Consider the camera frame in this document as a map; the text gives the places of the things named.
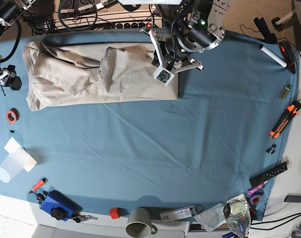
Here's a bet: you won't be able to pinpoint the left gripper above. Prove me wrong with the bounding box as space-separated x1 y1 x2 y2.
140 27 204 74

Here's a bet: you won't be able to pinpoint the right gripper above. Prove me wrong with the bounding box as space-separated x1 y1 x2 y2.
0 65 22 90

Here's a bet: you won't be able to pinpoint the beige T-shirt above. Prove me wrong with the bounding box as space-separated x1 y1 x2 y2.
23 41 178 111

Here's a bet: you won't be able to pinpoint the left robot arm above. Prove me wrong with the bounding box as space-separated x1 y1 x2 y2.
141 0 232 74

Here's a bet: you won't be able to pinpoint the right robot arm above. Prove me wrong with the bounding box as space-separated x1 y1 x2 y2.
0 0 34 91

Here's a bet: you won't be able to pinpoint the black power strip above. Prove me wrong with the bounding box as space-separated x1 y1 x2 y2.
115 22 159 29

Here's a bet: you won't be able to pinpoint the red tape roll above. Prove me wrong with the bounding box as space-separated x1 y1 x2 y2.
6 108 19 124

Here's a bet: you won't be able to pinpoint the white paper sheet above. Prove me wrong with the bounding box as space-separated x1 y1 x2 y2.
4 137 37 173

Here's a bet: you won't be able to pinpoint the translucent plastic cup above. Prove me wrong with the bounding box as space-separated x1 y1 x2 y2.
0 148 29 183

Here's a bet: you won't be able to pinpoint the white marker pen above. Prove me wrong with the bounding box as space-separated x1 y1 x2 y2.
259 44 287 68

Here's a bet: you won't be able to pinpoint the blue table cloth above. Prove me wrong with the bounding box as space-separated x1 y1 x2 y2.
0 30 299 218

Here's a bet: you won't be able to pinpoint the orange marker pen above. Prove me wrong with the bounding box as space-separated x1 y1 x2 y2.
29 178 47 194

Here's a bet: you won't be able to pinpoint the orange black tool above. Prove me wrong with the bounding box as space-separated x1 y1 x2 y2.
279 40 296 74

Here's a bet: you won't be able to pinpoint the green yellow highlighter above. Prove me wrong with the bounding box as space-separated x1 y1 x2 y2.
279 84 292 100

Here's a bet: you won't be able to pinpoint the orange black utility knife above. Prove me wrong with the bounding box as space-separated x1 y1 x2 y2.
270 101 301 140

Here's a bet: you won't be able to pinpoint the small black screws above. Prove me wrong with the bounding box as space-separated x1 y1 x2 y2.
266 144 276 154

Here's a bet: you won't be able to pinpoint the blue box with knob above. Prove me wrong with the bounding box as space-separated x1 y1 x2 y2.
40 190 77 221

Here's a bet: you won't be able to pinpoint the black remote control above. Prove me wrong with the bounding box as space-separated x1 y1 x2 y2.
249 161 288 187

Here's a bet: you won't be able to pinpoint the black white packaged item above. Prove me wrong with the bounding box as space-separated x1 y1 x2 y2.
159 205 203 222

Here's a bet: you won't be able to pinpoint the purple pen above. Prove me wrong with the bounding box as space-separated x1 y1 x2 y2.
247 181 267 195

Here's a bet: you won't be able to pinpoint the purple tape roll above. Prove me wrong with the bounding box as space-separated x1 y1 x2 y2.
249 194 262 205

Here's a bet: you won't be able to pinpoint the red cube block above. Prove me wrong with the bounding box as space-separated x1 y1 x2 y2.
109 207 120 219

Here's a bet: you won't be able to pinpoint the folded paper map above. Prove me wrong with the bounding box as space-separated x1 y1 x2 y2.
194 203 226 233

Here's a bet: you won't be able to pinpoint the grey ceramic mug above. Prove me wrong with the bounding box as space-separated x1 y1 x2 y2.
125 207 158 238

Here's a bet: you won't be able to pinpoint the wine glass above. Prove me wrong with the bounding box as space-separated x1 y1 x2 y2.
223 199 251 238

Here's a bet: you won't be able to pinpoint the black phone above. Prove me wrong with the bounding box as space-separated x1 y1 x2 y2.
284 194 301 203

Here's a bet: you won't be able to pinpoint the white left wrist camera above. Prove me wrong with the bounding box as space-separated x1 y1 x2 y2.
153 65 175 86

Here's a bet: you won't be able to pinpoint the blue black handle tool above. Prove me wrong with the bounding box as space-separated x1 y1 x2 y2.
253 17 278 44

